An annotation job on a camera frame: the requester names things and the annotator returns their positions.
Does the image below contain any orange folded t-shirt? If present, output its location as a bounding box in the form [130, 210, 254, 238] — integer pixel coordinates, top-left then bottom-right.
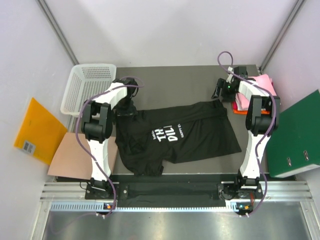
[233, 109, 248, 115]

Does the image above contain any pink cardboard sheet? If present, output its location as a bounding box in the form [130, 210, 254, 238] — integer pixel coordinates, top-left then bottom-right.
[47, 132, 118, 181]

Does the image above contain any black printed t-shirt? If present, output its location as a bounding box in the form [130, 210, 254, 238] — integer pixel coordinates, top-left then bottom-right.
[115, 100, 242, 177]

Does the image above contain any orange padded envelope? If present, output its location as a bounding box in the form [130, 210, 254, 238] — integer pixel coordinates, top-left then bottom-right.
[13, 98, 67, 166]

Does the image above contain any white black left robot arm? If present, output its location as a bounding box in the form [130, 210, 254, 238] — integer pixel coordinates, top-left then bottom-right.
[80, 76, 143, 199]

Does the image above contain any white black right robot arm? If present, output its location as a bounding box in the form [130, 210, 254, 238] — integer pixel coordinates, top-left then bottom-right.
[211, 66, 280, 198]

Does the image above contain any green ring binder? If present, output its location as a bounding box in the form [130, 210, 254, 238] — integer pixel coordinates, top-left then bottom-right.
[266, 90, 320, 178]

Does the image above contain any magenta folded t-shirt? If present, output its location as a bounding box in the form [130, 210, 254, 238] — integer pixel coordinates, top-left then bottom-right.
[231, 101, 239, 112]

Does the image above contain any aluminium rail frame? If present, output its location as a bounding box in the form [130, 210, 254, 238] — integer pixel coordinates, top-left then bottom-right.
[30, 175, 320, 240]

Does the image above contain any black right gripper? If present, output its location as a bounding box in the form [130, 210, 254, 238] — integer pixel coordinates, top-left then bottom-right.
[211, 78, 238, 103]

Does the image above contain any grey slotted cable duct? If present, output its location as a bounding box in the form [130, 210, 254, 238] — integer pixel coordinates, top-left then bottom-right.
[50, 201, 250, 213]

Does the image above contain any white perforated plastic basket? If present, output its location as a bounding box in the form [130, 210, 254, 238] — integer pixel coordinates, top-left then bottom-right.
[60, 63, 117, 117]

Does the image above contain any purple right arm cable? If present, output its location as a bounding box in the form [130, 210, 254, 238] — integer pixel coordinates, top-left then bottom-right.
[216, 51, 281, 218]

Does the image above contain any light pink folded t-shirt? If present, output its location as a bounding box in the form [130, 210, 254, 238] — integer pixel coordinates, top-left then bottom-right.
[235, 74, 277, 111]

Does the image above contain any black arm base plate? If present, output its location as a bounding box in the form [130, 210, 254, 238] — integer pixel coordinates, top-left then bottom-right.
[85, 174, 262, 207]

